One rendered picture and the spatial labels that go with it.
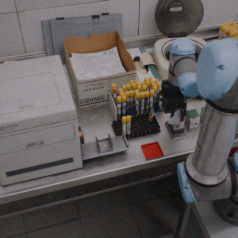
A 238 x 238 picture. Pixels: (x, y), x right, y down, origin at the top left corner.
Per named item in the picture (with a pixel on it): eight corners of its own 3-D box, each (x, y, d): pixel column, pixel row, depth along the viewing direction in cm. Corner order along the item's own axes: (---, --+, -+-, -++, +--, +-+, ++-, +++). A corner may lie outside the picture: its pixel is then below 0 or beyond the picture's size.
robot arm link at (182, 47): (174, 52, 114) (168, 35, 120) (170, 80, 122) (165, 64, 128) (200, 50, 115) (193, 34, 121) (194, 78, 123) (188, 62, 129)
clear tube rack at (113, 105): (115, 121, 150) (115, 109, 145) (109, 104, 157) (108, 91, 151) (164, 111, 156) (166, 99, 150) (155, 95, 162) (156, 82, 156)
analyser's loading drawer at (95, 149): (72, 164, 133) (70, 155, 129) (68, 150, 137) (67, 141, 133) (128, 151, 138) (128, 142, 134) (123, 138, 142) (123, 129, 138)
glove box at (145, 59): (137, 97, 160) (138, 79, 153) (121, 62, 175) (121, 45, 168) (164, 92, 164) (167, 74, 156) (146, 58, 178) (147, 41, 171)
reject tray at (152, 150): (146, 160, 138) (146, 159, 138) (140, 146, 143) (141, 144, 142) (163, 155, 140) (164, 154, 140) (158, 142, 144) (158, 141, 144)
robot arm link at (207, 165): (230, 206, 111) (295, 61, 69) (180, 212, 109) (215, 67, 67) (219, 171, 119) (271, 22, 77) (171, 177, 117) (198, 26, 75)
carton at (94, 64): (78, 109, 154) (75, 81, 143) (65, 66, 172) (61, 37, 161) (137, 98, 160) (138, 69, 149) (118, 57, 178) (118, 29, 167)
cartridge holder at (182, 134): (172, 140, 145) (173, 134, 143) (164, 124, 151) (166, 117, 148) (186, 137, 147) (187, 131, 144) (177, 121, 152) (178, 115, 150)
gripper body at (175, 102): (157, 101, 139) (160, 75, 130) (179, 97, 141) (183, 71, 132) (164, 116, 134) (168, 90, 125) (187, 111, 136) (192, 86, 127)
